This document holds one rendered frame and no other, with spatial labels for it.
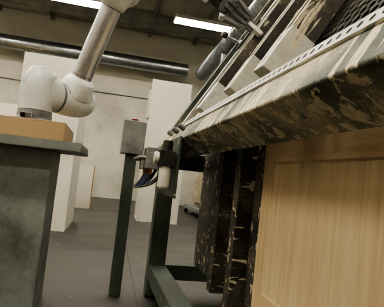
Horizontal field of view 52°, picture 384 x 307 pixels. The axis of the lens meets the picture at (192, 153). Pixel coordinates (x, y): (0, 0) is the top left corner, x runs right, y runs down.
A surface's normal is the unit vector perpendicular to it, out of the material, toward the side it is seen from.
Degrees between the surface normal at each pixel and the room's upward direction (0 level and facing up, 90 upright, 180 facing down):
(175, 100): 90
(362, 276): 90
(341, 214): 90
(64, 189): 90
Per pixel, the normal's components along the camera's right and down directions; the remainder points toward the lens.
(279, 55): 0.22, -0.04
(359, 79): -0.59, 0.79
